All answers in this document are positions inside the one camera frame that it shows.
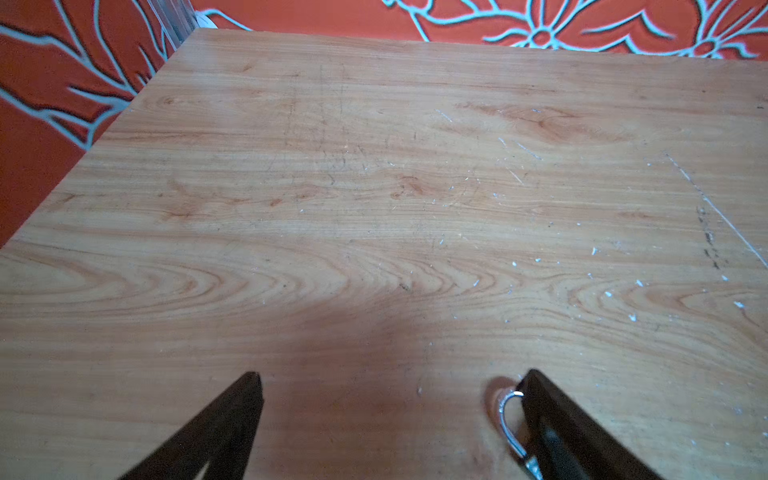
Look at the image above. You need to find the aluminium frame post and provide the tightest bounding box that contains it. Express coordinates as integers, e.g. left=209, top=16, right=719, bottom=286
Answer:
left=148, top=0, right=198, bottom=50

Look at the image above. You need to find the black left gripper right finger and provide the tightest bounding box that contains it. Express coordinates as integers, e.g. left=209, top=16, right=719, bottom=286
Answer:
left=519, top=369, right=661, bottom=480

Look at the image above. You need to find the brass padlock with steel shackle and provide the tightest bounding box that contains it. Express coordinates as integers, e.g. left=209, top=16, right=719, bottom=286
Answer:
left=495, top=387, right=543, bottom=480

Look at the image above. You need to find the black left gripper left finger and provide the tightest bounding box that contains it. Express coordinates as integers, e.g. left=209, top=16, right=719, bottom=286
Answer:
left=122, top=371, right=264, bottom=479

